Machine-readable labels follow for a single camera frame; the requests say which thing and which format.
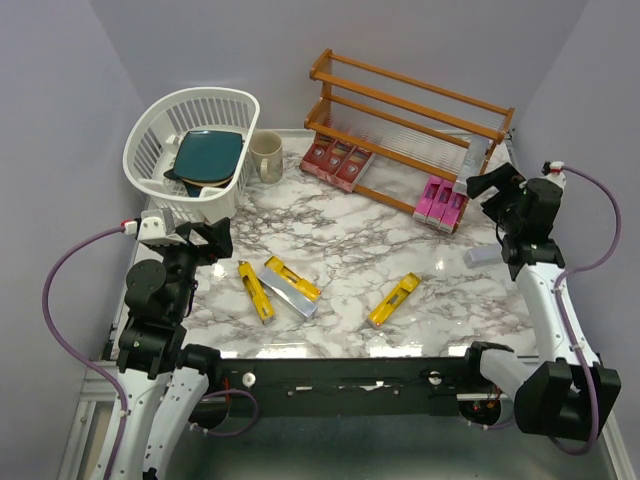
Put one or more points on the teal square plate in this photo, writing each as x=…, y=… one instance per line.
x=208, y=155

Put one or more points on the silver toothpaste box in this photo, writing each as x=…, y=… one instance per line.
x=472, y=164
x=482, y=256
x=287, y=293

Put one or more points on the beige ceramic mug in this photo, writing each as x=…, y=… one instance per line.
x=266, y=148

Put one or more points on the pink Curaprox box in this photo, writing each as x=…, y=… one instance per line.
x=439, y=193
x=453, y=212
x=427, y=199

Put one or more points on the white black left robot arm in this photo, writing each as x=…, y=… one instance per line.
x=145, y=360

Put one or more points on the orange wooden shelf rack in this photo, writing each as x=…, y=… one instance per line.
x=413, y=128

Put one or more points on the aluminium frame rail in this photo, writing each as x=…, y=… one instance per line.
x=302, y=418

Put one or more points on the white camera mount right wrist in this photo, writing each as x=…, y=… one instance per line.
x=554, y=168

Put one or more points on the yellow Curaprox box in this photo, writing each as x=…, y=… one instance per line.
x=394, y=299
x=301, y=284
x=256, y=292

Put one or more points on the red 3D toothpaste box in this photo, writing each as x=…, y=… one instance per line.
x=334, y=157

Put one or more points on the white camera mount wrist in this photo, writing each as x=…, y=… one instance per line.
x=554, y=168
x=154, y=227

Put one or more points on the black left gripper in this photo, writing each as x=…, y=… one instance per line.
x=219, y=236

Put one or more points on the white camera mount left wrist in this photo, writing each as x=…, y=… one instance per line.
x=154, y=227

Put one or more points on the white plastic dish basket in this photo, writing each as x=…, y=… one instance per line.
x=153, y=143

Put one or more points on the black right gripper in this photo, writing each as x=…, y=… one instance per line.
x=508, y=176

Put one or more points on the red Muesrgtei toothpaste box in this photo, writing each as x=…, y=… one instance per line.
x=353, y=168

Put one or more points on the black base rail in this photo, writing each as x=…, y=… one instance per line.
x=338, y=387

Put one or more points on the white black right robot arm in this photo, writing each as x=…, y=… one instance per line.
x=570, y=394

